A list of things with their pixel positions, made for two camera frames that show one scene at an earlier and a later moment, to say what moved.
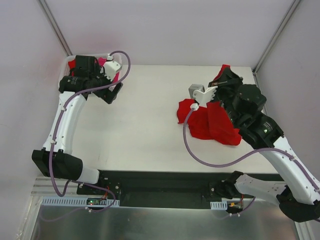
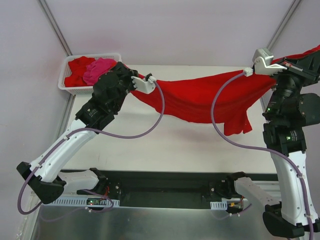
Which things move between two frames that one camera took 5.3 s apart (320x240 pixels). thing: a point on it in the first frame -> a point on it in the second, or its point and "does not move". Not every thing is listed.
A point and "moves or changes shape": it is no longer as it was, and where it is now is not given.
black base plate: (153, 188) does not move
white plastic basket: (64, 71) does not move
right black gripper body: (225, 88) -> (302, 71)
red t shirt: (210, 121) moves or changes shape
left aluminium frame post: (53, 23) does not move
